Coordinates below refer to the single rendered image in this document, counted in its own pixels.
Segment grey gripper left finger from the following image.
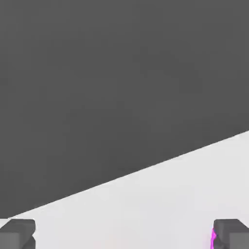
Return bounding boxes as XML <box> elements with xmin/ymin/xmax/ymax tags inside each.
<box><xmin>0</xmin><ymin>218</ymin><xmax>36</xmax><ymax>249</ymax></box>

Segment small magenta cube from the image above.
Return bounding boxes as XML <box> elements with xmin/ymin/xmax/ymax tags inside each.
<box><xmin>210</xmin><ymin>228</ymin><xmax>217</xmax><ymax>249</ymax></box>

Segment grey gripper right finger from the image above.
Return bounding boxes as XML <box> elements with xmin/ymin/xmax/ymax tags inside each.
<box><xmin>213</xmin><ymin>218</ymin><xmax>249</xmax><ymax>249</ymax></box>

